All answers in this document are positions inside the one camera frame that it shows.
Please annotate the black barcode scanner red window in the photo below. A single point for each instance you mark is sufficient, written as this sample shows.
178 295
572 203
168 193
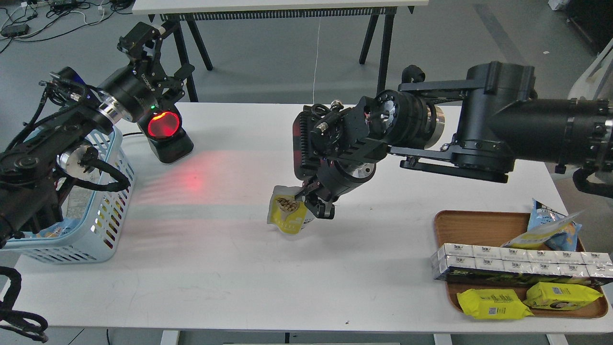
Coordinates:
165 134

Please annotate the yellow white snack bag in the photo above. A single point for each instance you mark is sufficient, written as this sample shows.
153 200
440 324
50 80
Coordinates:
525 241

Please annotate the light blue plastic basket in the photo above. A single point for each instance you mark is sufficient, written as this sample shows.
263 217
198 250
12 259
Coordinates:
36 177

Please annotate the background table black legs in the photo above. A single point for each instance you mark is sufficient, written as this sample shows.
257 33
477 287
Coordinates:
191 11

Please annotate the blue snack bag on tray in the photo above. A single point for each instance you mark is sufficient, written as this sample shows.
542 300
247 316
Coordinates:
557 231

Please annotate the white multipack carton box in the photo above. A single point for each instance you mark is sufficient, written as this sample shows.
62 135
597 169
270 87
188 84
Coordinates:
503 266

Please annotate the yellow snack pack left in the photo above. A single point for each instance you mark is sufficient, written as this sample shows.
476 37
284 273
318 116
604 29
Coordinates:
493 304

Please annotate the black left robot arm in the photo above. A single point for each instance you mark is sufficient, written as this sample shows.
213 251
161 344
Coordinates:
68 100

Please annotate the yellow snack pack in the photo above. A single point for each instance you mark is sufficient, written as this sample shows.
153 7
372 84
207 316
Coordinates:
493 304
560 296

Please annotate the blue snack bag in basket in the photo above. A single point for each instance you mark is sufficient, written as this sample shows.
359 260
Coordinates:
57 230

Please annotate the brown wooden tray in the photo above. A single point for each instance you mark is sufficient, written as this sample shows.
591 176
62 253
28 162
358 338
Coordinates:
494 229

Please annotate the white snack bag in basket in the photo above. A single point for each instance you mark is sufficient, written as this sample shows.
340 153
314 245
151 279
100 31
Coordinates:
77 202

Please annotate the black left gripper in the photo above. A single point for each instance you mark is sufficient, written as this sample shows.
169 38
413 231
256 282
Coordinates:
129 92

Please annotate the white robot base right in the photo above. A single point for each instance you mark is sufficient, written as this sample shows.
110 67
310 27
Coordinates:
596 83

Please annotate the yellow snack pack right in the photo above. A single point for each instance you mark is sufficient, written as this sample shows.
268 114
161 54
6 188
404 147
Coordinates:
560 296

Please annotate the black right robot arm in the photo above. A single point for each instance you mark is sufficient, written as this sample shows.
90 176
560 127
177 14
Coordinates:
473 128

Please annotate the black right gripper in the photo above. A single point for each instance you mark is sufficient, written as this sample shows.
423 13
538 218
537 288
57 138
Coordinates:
332 179

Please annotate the yellow white snack pouch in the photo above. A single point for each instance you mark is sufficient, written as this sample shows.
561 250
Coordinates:
286 212

